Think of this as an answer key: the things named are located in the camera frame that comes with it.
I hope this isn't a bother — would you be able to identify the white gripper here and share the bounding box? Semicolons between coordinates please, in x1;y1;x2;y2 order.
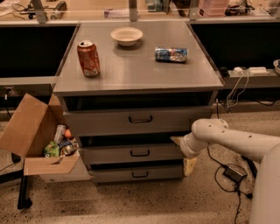
171;133;201;177

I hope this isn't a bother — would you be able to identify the grey drawer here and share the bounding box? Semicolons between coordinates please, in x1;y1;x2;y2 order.
80;143;183;165
64;106;213;137
89;164;184;183

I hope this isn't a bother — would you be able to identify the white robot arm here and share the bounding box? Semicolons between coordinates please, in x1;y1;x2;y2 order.
171;119;280;224

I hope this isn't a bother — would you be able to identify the grey bottom drawer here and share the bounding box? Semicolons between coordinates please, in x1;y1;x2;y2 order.
89;164;184;183

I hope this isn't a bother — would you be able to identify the grey top drawer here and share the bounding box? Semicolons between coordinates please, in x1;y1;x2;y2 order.
64;106;213;137

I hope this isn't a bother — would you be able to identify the grey drawer cabinet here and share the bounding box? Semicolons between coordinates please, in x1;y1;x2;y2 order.
54;21;223;173

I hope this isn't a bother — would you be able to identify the open cardboard box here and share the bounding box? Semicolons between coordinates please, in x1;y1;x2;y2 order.
0;94;92;183

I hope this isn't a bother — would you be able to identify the black power adapter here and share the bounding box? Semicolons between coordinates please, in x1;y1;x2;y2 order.
223;166;248;184

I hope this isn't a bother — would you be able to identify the black metal floor leg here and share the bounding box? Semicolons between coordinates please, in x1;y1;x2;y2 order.
242;156;258;178

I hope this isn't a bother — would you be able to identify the blue crushed can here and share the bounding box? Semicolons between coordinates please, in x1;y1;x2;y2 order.
155;46;188;63

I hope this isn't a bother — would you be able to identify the white power strip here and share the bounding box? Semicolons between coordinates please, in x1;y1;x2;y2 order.
232;66;269;77

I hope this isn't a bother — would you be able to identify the orange fruit in box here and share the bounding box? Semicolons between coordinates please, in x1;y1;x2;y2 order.
64;129;73;139

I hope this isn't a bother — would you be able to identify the silver can in box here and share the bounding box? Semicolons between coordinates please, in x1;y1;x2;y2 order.
53;124;67;144

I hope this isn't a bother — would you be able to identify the red soda can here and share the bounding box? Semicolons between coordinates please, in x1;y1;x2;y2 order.
77;40;101;78

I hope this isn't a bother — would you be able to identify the white bowl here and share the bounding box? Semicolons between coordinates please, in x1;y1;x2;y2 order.
111;27;143;47

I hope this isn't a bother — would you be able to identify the green snack bag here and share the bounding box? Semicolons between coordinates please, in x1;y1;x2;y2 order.
44;141;60;158

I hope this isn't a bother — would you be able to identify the pink plastic bin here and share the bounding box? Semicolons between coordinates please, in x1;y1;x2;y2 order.
199;0;228;17

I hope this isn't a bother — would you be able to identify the black caster leg left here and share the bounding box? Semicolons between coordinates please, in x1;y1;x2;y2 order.
0;170;32;210

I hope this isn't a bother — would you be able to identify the black power cable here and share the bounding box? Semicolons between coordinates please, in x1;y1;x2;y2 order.
206;99;254;224

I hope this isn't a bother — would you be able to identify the white cable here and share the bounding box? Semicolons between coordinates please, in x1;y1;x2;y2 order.
226;73;250;109

